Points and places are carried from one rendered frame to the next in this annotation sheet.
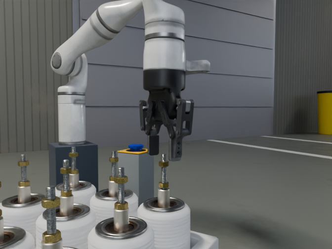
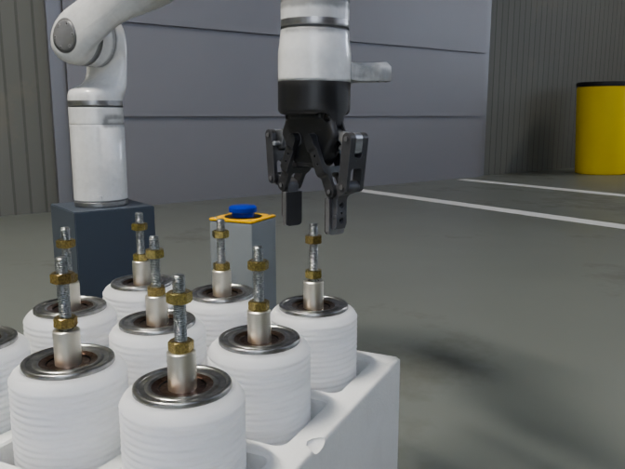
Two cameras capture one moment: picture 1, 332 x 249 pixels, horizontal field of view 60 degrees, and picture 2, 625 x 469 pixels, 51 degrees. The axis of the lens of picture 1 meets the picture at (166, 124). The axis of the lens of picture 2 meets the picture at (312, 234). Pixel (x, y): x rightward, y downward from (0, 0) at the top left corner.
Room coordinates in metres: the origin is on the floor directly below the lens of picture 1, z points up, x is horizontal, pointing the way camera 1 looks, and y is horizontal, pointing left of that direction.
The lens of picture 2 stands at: (-0.17, 0.07, 0.46)
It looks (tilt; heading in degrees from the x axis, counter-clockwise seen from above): 10 degrees down; 354
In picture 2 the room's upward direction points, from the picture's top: straight up
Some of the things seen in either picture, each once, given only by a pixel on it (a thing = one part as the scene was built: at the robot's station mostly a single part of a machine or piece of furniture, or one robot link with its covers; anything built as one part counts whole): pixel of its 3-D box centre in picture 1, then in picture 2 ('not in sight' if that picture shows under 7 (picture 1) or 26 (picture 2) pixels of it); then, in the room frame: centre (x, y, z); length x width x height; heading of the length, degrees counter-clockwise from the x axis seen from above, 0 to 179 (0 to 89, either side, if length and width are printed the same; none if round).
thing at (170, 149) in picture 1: (175, 149); (334, 216); (0.49, -0.02, 0.36); 0.02 x 0.01 x 0.04; 125
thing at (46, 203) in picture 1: (51, 202); (179, 297); (0.31, 0.13, 0.32); 0.02 x 0.02 x 0.01; 40
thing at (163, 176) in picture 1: (163, 175); (313, 257); (0.51, 0.00, 0.31); 0.01 x 0.01 x 0.08
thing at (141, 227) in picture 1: (121, 228); (259, 340); (0.41, 0.07, 0.25); 0.08 x 0.08 x 0.01
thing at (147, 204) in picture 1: (163, 204); (313, 306); (0.51, 0.00, 0.25); 0.08 x 0.08 x 0.01
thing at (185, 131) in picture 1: (180, 143); (343, 205); (0.48, -0.02, 0.37); 0.03 x 0.01 x 0.05; 35
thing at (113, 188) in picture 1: (114, 188); (221, 283); (0.57, 0.10, 0.26); 0.02 x 0.02 x 0.03
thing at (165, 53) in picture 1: (173, 55); (327, 52); (0.52, -0.01, 0.52); 0.11 x 0.09 x 0.06; 125
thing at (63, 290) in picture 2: not in sight; (64, 301); (0.37, 0.23, 0.30); 0.01 x 0.01 x 0.08
